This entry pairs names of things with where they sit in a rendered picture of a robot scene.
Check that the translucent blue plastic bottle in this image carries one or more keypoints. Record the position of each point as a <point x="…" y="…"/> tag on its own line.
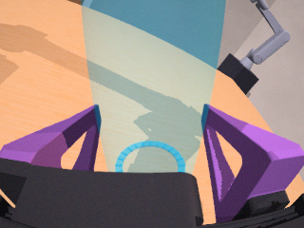
<point x="152" y="66"/>

